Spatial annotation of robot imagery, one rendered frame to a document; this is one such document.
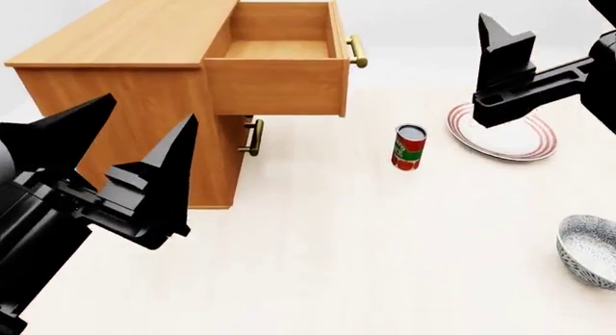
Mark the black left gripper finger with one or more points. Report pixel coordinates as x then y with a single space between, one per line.
58 136
168 183

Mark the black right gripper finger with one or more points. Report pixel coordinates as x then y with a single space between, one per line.
604 1
505 57

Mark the wooden cabinet body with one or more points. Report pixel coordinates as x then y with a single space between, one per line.
130 46

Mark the open wooden drawer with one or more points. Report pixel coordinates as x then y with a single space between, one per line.
276 86

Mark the black white patterned bowl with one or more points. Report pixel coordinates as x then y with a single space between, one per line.
589 248

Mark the white plate with red rings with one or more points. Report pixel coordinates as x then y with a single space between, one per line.
510 143

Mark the red tomato soup can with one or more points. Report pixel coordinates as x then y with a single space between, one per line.
408 151

